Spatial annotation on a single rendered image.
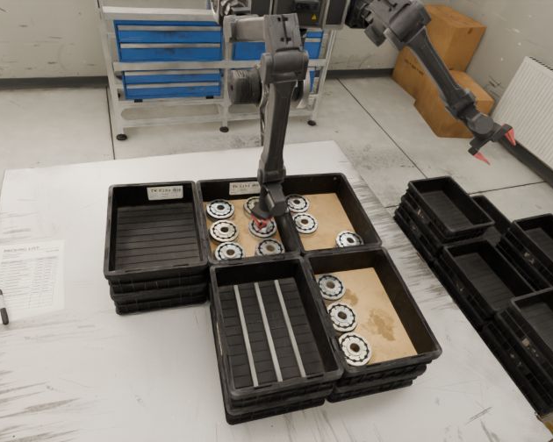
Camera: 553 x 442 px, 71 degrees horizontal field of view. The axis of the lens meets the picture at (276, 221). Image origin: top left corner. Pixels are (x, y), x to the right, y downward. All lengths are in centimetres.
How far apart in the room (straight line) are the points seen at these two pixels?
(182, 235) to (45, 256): 50
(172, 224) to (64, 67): 279
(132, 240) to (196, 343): 41
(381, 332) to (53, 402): 96
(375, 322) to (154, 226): 82
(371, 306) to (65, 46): 336
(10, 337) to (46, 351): 12
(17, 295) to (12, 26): 278
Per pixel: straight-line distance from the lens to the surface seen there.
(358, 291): 137
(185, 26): 303
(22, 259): 165
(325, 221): 154
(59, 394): 134
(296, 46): 100
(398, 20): 118
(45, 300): 151
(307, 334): 123
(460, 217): 242
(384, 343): 129
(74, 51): 401
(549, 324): 219
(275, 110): 105
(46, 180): 194
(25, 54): 406
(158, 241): 142
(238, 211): 151
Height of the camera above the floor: 189
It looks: 45 degrees down
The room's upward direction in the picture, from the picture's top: 11 degrees clockwise
